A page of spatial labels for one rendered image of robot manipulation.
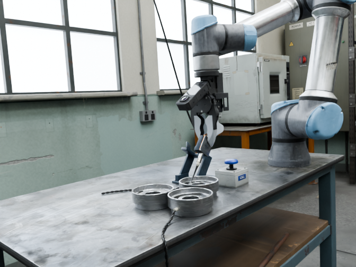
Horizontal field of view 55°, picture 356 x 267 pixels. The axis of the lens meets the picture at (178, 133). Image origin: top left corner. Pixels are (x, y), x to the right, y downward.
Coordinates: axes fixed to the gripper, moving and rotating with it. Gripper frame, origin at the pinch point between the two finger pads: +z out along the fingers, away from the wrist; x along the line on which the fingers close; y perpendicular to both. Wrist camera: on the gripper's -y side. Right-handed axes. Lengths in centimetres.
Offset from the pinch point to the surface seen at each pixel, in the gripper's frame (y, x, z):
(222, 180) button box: 2.8, -3.4, 11.5
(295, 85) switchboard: 355, 150, -23
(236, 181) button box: 3.4, -7.7, 11.2
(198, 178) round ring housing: -4.2, -0.4, 9.6
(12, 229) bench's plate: -50, 12, 13
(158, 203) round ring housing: -23.0, -4.6, 11.1
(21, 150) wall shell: 3, 157, 13
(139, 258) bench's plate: -40.0, -19.0, 13.8
